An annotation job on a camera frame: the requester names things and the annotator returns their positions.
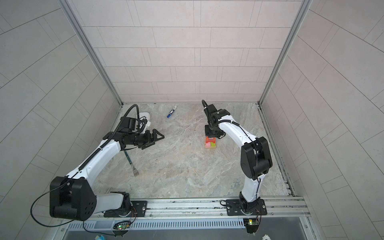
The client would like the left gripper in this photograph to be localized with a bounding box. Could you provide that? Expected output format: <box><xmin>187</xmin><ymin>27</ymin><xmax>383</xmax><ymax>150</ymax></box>
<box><xmin>127</xmin><ymin>128</ymin><xmax>165</xmax><ymax>148</ymax></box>

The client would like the small red cube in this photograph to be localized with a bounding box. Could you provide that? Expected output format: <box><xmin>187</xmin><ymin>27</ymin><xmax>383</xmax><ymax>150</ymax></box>
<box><xmin>205</xmin><ymin>137</ymin><xmax>216</xmax><ymax>144</ymax></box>

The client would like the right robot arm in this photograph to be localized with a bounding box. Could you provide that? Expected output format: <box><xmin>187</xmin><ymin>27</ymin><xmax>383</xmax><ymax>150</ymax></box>
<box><xmin>202</xmin><ymin>100</ymin><xmax>273</xmax><ymax>216</ymax></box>

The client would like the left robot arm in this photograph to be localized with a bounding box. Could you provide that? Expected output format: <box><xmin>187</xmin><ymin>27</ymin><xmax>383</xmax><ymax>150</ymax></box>
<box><xmin>49</xmin><ymin>117</ymin><xmax>165</xmax><ymax>221</ymax></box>

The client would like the blue whiteboard marker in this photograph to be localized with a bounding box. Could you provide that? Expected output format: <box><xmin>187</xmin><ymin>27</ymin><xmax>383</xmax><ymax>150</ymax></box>
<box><xmin>167</xmin><ymin>106</ymin><xmax>177</xmax><ymax>118</ymax></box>

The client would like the metal fork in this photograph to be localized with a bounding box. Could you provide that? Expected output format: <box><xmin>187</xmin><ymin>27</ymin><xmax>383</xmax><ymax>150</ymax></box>
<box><xmin>124</xmin><ymin>150</ymin><xmax>139</xmax><ymax>177</ymax></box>

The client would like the left controller board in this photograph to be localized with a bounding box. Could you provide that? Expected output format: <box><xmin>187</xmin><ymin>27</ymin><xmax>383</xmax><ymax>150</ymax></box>
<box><xmin>113</xmin><ymin>221</ymin><xmax>132</xmax><ymax>231</ymax></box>

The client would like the controller board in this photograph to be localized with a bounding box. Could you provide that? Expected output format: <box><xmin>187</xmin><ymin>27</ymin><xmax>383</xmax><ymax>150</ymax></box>
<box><xmin>113</xmin><ymin>221</ymin><xmax>132</xmax><ymax>231</ymax></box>
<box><xmin>243</xmin><ymin>218</ymin><xmax>260</xmax><ymax>234</ymax></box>

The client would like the right controller board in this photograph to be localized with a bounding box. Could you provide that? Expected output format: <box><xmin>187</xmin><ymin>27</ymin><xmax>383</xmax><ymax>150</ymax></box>
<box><xmin>243</xmin><ymin>218</ymin><xmax>260</xmax><ymax>234</ymax></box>

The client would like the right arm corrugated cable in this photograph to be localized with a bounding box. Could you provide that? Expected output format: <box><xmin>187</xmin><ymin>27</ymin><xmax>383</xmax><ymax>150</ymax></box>
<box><xmin>201</xmin><ymin>99</ymin><xmax>256</xmax><ymax>142</ymax></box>

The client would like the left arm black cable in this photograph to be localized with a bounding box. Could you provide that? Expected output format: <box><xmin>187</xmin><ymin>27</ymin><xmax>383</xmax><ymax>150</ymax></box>
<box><xmin>29</xmin><ymin>104</ymin><xmax>151</xmax><ymax>238</ymax></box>

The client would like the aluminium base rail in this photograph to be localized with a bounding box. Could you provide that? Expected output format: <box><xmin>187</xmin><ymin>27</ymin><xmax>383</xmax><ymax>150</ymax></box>
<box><xmin>86</xmin><ymin>196</ymin><xmax>311</xmax><ymax>221</ymax></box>

